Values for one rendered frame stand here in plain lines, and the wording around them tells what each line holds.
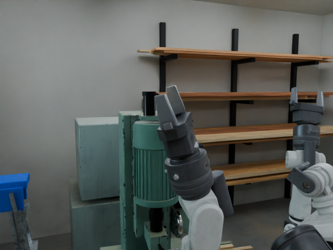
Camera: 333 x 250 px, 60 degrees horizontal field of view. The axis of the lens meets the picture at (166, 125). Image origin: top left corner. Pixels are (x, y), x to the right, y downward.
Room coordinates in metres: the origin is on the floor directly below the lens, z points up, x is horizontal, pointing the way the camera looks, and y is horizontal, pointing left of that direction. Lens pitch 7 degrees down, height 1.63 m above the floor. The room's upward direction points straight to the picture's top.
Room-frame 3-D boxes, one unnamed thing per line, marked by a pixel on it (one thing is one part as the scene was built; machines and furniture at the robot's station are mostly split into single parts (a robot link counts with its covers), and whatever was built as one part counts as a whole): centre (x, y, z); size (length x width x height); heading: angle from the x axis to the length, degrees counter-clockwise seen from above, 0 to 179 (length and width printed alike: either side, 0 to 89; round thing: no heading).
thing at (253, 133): (3.62, -1.00, 1.20); 2.71 x 0.56 x 2.40; 111
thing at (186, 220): (1.31, -0.07, 1.02); 0.09 x 0.07 x 0.12; 104
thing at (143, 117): (1.23, 0.07, 1.53); 0.08 x 0.08 x 0.17; 14
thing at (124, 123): (1.38, 0.11, 1.16); 0.22 x 0.22 x 0.72; 14
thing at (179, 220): (1.25, -0.05, 1.02); 0.12 x 0.03 x 0.12; 14
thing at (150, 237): (1.11, 0.04, 1.03); 0.14 x 0.07 x 0.09; 14
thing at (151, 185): (1.09, 0.04, 1.35); 0.18 x 0.18 x 0.31
